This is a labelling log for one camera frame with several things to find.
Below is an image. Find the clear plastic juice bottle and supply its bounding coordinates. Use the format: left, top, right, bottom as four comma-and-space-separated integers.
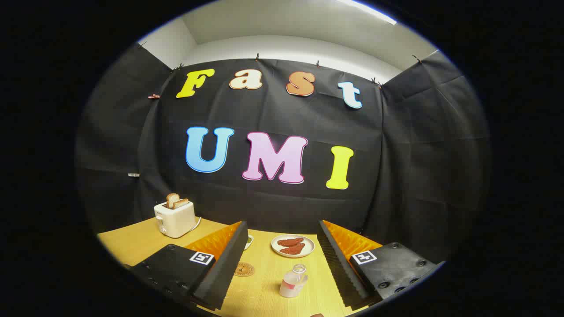
279, 263, 309, 299

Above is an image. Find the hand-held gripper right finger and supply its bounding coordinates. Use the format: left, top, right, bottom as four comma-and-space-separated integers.
316, 219, 445, 309

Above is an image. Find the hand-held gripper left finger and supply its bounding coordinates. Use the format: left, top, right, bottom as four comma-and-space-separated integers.
126, 220, 249, 311

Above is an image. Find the black backdrop cloth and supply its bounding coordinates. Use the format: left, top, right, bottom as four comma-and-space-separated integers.
75, 44, 492, 265

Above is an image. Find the white round plate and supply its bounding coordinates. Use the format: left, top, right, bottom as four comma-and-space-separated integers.
271, 234, 315, 258

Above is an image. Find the wooden table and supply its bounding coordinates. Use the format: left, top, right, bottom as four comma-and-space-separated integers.
97, 217, 384, 317

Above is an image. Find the white toaster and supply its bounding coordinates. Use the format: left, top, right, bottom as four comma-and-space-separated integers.
153, 199, 197, 239

